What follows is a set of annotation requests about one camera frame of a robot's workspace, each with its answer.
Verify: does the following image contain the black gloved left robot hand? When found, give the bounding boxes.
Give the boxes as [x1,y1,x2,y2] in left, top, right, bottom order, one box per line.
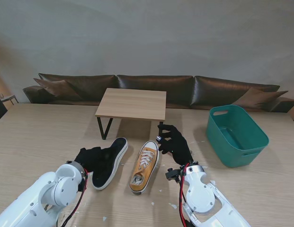
[74,146,110,174]

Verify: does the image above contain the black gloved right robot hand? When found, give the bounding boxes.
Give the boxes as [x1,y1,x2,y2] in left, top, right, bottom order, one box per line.
[157,124,194,166]

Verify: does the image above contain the yellow canvas sneaker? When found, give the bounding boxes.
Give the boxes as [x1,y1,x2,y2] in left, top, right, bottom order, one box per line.
[91,137,129,191]
[129,140,160,196]

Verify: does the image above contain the teal plastic basin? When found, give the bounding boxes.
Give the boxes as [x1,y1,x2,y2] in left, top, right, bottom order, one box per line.
[205,105,270,167]

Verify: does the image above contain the brown leather sofa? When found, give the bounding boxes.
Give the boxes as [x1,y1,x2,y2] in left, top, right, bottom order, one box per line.
[23,73,294,113]

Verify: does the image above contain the small wooden stand black legs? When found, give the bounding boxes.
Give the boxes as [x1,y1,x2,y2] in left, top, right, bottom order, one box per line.
[95,87,167,140]

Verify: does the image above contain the brown cushion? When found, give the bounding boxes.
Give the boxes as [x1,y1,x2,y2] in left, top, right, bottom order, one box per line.
[33,78,82,100]
[234,87,289,112]

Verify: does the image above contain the small background side table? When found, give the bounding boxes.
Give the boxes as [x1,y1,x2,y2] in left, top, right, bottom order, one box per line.
[0,94,19,106]

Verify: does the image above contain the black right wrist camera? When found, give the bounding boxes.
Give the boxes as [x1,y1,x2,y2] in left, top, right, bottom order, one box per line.
[165,167,182,183]

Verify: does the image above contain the red black left arm cable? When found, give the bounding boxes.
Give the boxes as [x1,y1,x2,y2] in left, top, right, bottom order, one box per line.
[61,167,89,227]

